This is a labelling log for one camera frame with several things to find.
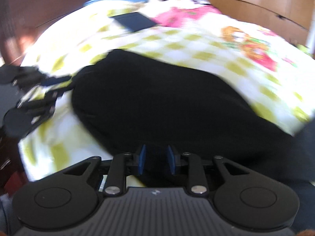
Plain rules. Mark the dark blue notebook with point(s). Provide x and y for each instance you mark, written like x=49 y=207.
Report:
x=134 y=21

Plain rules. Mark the black pants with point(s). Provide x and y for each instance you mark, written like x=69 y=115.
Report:
x=126 y=100

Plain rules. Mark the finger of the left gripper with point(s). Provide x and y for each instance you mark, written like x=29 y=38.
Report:
x=54 y=80

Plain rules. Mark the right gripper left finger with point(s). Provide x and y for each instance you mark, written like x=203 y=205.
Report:
x=120 y=167

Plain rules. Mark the wooden wardrobe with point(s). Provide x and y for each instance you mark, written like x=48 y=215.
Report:
x=290 y=19

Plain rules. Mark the dark wooden headboard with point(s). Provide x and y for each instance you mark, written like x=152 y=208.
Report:
x=22 y=22

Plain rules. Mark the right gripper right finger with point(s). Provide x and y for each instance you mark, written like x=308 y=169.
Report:
x=189 y=168

